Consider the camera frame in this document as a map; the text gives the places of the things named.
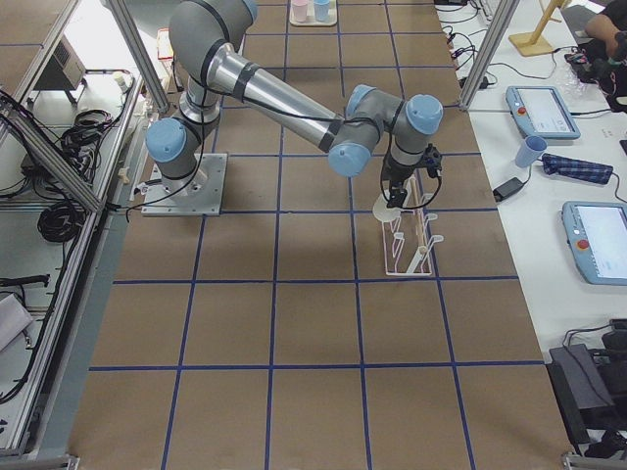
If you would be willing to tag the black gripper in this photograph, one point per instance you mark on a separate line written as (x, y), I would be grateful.
(395, 174)

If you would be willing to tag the white plastic cup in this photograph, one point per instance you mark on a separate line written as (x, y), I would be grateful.
(382, 213)

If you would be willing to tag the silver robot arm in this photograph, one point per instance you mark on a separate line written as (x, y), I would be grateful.
(205, 36)

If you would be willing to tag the blue cup on desk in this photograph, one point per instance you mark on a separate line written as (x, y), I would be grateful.
(531, 149)

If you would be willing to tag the blue cup on tray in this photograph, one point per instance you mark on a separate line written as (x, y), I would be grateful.
(321, 10)

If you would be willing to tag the pink plastic cup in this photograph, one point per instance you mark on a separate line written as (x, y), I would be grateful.
(299, 11)

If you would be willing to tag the black power adapter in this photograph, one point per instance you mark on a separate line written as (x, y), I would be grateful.
(507, 189)

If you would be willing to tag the blue plaid cloth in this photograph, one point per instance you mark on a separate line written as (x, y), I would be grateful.
(576, 169)

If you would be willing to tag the upper teach pendant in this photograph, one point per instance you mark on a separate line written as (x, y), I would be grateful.
(541, 111)

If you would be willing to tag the teach pendant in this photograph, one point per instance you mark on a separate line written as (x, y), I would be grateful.
(541, 111)
(596, 236)

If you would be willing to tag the cream plastic tray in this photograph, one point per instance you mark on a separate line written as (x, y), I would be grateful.
(311, 21)

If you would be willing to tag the lower teach pendant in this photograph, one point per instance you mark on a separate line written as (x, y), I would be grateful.
(596, 236)

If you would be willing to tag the wooden stand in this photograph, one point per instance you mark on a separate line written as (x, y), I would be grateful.
(533, 43)

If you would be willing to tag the white wire cup rack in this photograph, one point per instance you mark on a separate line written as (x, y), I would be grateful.
(408, 244)

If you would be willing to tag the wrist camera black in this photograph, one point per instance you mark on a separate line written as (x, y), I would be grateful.
(433, 161)

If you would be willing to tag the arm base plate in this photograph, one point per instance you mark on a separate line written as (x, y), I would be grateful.
(201, 195)

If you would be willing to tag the aluminium frame post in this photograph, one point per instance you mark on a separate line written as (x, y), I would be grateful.
(487, 49)

